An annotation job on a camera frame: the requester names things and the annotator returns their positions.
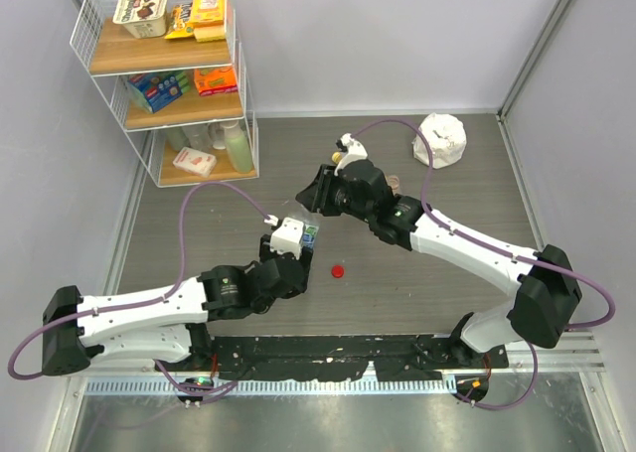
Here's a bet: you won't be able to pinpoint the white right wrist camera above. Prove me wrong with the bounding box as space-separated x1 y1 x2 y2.
335 133 368 175

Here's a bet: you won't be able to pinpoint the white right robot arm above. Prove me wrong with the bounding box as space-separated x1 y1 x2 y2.
295 160 582 368

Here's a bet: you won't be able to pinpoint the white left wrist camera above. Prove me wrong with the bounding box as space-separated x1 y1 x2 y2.
264 216 305 260

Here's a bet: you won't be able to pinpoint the red bottle cap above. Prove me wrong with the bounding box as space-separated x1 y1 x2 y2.
331 265 345 278

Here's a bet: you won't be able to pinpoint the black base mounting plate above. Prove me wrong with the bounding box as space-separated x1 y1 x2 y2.
209 335 509 382

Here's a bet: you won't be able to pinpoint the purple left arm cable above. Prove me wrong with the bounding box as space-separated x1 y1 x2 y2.
7 181 279 381

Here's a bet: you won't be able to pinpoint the green drink bottle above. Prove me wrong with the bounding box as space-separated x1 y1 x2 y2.
221 120 253 174

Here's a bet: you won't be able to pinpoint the white pink tissue pack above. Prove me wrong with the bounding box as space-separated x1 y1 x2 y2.
172 147 217 178

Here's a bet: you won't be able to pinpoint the yellow orange cracker box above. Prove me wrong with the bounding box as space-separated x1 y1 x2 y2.
189 0 226 43

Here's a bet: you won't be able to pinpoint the white yogurt tub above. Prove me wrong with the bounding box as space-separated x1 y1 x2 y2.
112 0 168 39

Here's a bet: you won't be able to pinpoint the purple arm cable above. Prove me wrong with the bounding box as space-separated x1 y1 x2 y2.
352 118 617 411
7 181 279 381

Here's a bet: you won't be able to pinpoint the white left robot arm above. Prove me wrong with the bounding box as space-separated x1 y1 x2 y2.
42 241 313 377

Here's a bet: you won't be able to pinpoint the white wire shelf rack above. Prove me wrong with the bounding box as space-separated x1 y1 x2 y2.
71 0 259 188

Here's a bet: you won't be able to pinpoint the white slotted cable duct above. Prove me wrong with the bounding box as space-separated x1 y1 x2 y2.
84 376 456 396

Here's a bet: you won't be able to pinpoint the clear bottles on bottom shelf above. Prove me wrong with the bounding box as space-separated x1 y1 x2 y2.
164 122 226 152

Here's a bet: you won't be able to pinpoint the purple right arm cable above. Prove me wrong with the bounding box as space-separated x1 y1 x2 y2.
352 118 617 411

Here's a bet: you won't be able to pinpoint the orange snack box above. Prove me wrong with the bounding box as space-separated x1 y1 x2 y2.
193 67 238 97

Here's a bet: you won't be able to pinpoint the clear bottle red label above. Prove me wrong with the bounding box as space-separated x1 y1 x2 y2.
387 175 401 194

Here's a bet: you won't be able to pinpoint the yellow snack bag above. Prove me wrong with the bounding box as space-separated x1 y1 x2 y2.
164 3 194 40

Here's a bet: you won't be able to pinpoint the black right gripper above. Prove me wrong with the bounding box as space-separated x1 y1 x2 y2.
297 165 374 225

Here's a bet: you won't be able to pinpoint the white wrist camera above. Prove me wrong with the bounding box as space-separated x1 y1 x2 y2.
264 216 305 260
335 133 368 175

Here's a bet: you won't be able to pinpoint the blue green box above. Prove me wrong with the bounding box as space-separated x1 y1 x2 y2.
126 71 190 114

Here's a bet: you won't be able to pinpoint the clear bottle blue white label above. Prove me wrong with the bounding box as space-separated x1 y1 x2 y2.
289 206 320 250

